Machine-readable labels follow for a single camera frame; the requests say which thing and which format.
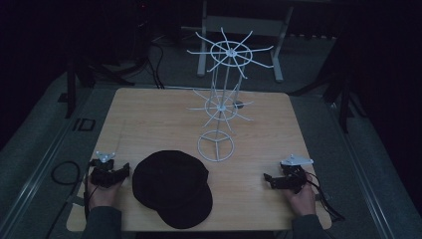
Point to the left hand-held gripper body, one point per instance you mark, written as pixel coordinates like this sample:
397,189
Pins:
103,172

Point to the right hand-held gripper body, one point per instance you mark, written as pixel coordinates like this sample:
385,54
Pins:
292,174

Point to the black cap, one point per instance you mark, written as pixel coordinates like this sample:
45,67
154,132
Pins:
172,186

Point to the person's left hand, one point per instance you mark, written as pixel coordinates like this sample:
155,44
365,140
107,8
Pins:
103,195

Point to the person's right hand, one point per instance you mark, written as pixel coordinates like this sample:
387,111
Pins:
302,202

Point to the small dark round disc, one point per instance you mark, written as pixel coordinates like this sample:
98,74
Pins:
239,105

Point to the black metal stand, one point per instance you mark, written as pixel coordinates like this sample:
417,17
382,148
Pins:
70,89
345,106

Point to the black rectangular floor frame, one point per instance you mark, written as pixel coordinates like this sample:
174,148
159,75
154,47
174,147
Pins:
87,119

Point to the white metal desk frame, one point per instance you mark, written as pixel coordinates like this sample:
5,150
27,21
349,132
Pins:
242,25

